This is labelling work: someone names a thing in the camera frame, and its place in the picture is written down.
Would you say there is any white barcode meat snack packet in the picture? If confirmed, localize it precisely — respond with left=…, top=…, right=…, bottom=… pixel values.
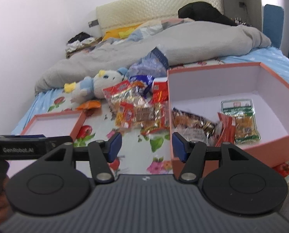
left=171, top=108, right=216, bottom=144

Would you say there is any grey pastry snack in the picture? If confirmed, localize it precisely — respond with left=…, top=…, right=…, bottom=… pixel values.
left=202, top=120, right=217, bottom=139

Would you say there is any brown strips snack packet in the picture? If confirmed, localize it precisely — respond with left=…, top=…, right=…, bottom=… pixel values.
left=135, top=101, right=170, bottom=136

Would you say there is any long red snack packet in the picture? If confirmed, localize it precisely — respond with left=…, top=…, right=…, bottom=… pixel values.
left=215, top=113, right=236, bottom=147

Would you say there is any red top clear tofu packet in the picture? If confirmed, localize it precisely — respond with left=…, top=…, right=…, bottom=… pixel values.
left=102, top=80, right=146, bottom=113

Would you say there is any green pickled vegetable packet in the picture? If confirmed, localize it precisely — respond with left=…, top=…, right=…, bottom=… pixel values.
left=221, top=99, right=261, bottom=144

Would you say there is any red yellow corn snack packet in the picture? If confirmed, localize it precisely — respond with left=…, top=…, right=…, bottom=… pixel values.
left=115, top=102, right=137, bottom=128

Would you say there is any floral bed sheet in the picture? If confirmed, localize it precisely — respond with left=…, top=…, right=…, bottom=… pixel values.
left=11, top=62, right=289, bottom=199

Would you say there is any orange snack packet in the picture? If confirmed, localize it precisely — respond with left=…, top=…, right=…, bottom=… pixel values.
left=76, top=100, right=101, bottom=111

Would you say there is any orange box lid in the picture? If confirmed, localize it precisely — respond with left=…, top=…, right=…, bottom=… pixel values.
left=21, top=110, right=86, bottom=140

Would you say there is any red foil tea packet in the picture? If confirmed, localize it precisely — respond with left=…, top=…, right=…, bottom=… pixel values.
left=152, top=81, right=169, bottom=104

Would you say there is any orange open storage box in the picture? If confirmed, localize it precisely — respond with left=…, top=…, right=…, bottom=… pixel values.
left=168, top=63, right=289, bottom=167

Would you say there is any white blue plush duck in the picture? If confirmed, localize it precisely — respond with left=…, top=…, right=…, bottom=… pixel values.
left=64, top=67, right=128, bottom=104

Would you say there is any blue white snack bag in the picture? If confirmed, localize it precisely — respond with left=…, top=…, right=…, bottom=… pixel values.
left=129, top=75, right=155, bottom=97

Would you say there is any translucent blue tissue bag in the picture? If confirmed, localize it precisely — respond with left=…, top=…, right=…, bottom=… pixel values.
left=125, top=47, right=169, bottom=79

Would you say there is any grey duvet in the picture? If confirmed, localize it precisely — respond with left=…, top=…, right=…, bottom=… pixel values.
left=34, top=21, right=271, bottom=94

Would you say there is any yellow pillow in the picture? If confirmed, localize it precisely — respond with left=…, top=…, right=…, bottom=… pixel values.
left=103, top=24, right=140, bottom=41

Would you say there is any patchwork pastel quilt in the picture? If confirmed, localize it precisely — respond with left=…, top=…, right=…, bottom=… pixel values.
left=107, top=18, right=194, bottom=45

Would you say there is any light blue star blanket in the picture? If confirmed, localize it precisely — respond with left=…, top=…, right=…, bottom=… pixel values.
left=218, top=47, right=289, bottom=83

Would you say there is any black clothing pile on bed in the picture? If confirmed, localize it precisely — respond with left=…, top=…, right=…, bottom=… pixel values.
left=178, top=2, right=237, bottom=26

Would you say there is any cream quilted headboard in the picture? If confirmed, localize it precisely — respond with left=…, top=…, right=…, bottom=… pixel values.
left=95, top=0, right=224, bottom=32

